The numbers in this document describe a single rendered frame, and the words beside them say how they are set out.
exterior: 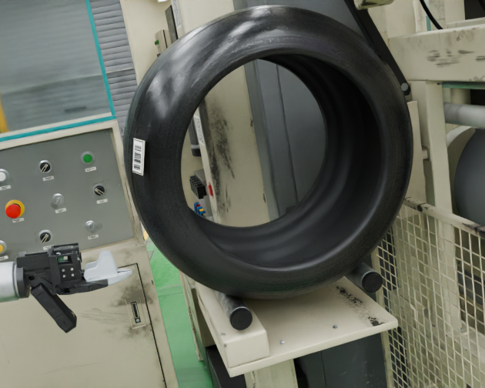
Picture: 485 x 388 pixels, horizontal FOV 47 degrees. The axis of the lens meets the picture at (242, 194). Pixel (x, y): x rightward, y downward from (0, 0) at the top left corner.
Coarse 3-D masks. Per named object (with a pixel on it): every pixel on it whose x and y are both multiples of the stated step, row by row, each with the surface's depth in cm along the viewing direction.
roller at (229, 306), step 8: (216, 296) 119; (224, 296) 114; (232, 296) 113; (224, 304) 112; (232, 304) 110; (240, 304) 109; (224, 312) 113; (232, 312) 107; (240, 312) 107; (248, 312) 107; (232, 320) 107; (240, 320) 107; (248, 320) 108; (240, 328) 107
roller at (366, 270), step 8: (360, 264) 117; (352, 272) 117; (360, 272) 115; (368, 272) 113; (376, 272) 114; (360, 280) 113; (368, 280) 112; (376, 280) 113; (368, 288) 113; (376, 288) 113
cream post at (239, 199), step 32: (192, 0) 128; (224, 0) 130; (224, 96) 135; (224, 128) 136; (224, 160) 138; (256, 160) 140; (224, 192) 140; (256, 192) 142; (224, 224) 142; (256, 224) 144; (256, 384) 153; (288, 384) 156
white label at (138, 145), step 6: (138, 144) 97; (144, 144) 96; (138, 150) 97; (144, 150) 96; (132, 156) 99; (138, 156) 97; (132, 162) 99; (138, 162) 97; (132, 168) 99; (138, 168) 98
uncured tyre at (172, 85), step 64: (192, 64) 95; (320, 64) 128; (384, 64) 107; (128, 128) 106; (384, 128) 106; (320, 192) 136; (384, 192) 109; (192, 256) 102; (256, 256) 132; (320, 256) 109
